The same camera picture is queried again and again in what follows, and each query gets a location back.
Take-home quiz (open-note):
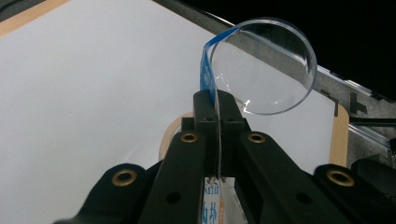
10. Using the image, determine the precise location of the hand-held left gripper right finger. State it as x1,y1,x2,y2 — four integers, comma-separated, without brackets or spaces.
217,89,353,224

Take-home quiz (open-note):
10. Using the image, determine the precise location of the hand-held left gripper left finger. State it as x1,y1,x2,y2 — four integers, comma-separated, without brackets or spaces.
137,89,219,224

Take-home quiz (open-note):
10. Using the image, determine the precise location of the clear plastic measuring cup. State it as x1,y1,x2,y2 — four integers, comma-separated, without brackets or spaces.
158,17,318,163

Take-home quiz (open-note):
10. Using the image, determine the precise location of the white and blue pouch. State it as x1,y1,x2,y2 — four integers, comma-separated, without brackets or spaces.
199,26,250,224

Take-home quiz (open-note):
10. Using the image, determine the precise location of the silver metal rail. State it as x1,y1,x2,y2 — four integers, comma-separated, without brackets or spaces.
311,63,396,153

